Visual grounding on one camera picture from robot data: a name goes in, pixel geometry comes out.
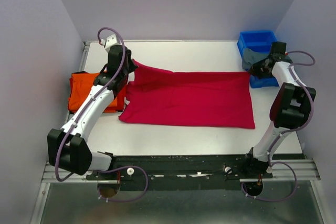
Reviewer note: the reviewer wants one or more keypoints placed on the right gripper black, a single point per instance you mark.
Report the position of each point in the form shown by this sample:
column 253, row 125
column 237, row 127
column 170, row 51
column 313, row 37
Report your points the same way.
column 255, row 71

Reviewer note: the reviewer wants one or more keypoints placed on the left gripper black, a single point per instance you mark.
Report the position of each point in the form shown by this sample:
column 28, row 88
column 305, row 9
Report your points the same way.
column 132, row 65

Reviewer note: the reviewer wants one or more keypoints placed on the magenta t shirt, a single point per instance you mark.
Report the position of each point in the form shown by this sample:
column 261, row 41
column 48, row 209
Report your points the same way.
column 210, row 99

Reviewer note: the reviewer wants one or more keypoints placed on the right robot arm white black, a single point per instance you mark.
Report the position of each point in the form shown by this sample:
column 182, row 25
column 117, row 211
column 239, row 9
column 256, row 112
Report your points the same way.
column 292, row 108

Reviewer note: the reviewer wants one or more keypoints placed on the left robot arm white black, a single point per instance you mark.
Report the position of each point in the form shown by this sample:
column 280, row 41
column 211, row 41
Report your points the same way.
column 67, row 147

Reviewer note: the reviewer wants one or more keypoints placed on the grey t shirt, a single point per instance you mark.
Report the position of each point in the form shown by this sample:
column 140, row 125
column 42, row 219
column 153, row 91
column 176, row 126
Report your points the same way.
column 251, row 57

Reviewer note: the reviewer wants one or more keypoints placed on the blue plastic bin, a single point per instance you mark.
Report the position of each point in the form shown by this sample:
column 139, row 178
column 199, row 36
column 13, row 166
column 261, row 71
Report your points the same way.
column 258, row 41

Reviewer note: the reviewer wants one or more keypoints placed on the folded orange t shirt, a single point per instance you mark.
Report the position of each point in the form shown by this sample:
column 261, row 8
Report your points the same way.
column 78, row 90

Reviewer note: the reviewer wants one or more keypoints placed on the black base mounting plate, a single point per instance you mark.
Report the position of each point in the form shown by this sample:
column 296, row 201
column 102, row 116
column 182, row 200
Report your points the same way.
column 179, row 172

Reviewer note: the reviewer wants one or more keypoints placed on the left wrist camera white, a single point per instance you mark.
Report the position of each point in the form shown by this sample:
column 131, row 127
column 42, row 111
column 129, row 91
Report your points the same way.
column 110, row 41

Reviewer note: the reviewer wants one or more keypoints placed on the aluminium frame rail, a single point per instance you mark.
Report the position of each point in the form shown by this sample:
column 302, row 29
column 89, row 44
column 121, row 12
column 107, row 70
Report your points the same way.
column 287, row 197

